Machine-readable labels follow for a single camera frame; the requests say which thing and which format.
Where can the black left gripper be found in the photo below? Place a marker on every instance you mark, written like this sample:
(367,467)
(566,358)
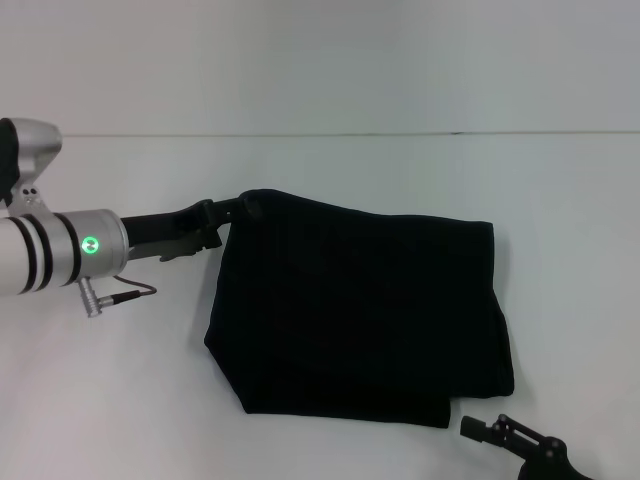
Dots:
(170,235)

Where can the black shirt with white print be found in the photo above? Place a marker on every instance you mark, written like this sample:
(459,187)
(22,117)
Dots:
(360,310)

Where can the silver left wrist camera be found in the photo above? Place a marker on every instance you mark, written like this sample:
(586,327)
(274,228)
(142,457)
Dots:
(32,150)

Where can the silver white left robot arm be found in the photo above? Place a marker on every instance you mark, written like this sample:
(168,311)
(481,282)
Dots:
(55,250)

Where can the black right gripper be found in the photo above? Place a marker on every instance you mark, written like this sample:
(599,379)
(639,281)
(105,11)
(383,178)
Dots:
(555,465)

